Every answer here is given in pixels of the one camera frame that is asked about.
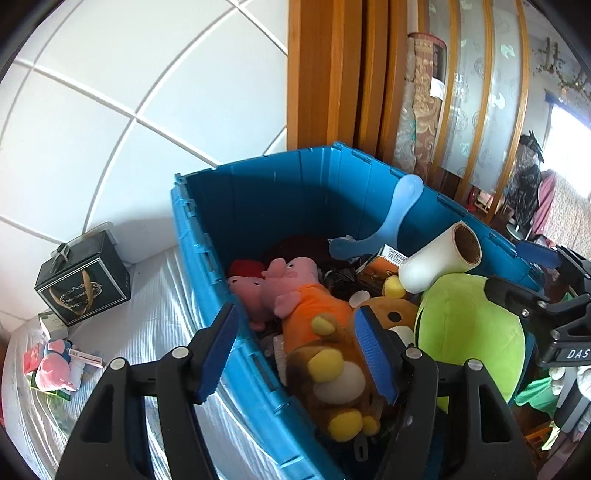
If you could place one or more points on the white paper roll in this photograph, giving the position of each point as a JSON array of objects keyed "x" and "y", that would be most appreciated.
[{"x": 429, "y": 263}]

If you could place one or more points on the blue plastic crate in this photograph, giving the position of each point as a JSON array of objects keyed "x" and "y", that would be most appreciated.
[{"x": 277, "y": 194}]

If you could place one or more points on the pig plush orange clothes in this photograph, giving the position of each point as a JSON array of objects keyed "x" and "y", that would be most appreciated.
[{"x": 314, "y": 304}]

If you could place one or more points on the wall vine decoration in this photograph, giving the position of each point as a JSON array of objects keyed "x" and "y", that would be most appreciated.
[{"x": 563, "y": 69}]

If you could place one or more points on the frosted glass sliding door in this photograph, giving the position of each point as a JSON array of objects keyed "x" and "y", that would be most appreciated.
[{"x": 480, "y": 92}]

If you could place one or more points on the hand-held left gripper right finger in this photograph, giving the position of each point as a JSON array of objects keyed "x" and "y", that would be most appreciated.
[{"x": 376, "y": 355}]

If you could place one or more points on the black gift box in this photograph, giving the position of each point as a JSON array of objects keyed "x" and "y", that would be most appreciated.
[{"x": 78, "y": 281}]

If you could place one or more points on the light blue plastic boomerang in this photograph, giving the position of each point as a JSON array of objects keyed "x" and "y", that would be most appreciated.
[{"x": 397, "y": 217}]

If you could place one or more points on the pig plush red clothes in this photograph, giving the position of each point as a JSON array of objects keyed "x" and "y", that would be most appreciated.
[{"x": 244, "y": 288}]

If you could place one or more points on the white green labelled box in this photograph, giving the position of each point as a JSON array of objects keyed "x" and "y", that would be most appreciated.
[{"x": 53, "y": 325}]

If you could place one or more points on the rolled patterned carpet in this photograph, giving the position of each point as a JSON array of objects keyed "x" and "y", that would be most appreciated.
[{"x": 422, "y": 115}]

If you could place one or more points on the dark red cloth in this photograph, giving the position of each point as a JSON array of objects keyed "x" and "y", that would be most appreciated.
[{"x": 300, "y": 247}]

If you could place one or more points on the small white pink box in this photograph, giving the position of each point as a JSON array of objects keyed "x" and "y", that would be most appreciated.
[{"x": 85, "y": 357}]

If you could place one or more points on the black hanging garment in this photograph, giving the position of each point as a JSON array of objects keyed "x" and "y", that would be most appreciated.
[{"x": 526, "y": 184}]

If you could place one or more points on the pink plush toy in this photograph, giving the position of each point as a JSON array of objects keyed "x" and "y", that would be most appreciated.
[{"x": 53, "y": 374}]

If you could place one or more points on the red flower tissue packet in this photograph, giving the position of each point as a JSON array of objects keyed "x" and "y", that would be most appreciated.
[{"x": 33, "y": 360}]

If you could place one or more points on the wooden door frame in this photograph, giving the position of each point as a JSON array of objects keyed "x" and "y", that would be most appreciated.
[{"x": 332, "y": 83}]

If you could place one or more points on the brown cardboard box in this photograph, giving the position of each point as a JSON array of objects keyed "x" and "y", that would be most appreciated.
[{"x": 378, "y": 270}]

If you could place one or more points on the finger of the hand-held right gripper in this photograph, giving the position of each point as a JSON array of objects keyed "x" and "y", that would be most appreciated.
[
  {"x": 538, "y": 254},
  {"x": 512, "y": 293}
]

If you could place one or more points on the pink floral cloth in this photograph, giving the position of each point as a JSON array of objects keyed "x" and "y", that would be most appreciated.
[{"x": 568, "y": 207}]

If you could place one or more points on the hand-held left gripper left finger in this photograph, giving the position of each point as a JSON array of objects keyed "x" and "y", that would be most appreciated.
[{"x": 214, "y": 355}]

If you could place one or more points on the bright window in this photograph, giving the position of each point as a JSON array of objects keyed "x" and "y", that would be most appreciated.
[{"x": 570, "y": 138}]

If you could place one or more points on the brown bear plush toy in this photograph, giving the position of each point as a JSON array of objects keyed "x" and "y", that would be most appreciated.
[{"x": 332, "y": 369}]

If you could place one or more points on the green cardboard box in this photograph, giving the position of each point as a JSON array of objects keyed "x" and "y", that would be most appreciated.
[{"x": 57, "y": 394}]

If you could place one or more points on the green plush toy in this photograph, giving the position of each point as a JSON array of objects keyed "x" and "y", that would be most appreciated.
[{"x": 466, "y": 332}]

